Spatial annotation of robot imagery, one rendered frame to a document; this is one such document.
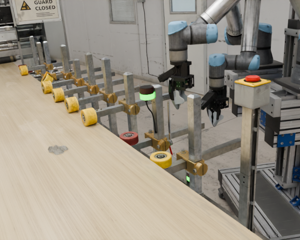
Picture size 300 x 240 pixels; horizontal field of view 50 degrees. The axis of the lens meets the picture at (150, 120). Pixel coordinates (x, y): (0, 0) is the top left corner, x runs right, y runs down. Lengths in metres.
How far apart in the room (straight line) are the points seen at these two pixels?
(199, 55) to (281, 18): 1.39
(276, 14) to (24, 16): 2.75
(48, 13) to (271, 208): 2.86
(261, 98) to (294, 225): 1.24
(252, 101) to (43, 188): 0.70
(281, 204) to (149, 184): 1.30
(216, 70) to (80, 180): 0.83
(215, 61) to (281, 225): 1.02
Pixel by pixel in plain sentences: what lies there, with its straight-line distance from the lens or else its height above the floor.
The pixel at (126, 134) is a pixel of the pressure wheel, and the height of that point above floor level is 0.90.
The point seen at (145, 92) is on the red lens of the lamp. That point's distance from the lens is 1.31.
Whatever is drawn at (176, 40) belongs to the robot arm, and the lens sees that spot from 1.30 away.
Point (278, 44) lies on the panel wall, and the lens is 4.12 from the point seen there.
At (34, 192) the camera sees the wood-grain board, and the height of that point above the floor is 0.90.
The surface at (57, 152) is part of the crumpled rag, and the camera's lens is 1.34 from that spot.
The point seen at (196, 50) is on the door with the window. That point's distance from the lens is 4.96.
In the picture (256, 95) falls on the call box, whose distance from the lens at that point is 0.92.
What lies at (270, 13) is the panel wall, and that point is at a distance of 4.15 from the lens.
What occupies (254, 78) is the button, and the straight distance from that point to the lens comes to 0.93.
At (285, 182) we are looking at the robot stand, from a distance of 2.13.
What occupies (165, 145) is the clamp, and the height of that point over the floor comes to 0.85.
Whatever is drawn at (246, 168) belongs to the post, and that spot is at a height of 0.95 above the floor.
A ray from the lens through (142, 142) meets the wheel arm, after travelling 1.43.
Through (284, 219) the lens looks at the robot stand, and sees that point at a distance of 2.10.
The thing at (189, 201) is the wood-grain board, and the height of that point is 0.90.
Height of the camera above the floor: 1.46
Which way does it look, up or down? 21 degrees down
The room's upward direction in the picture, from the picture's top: 4 degrees counter-clockwise
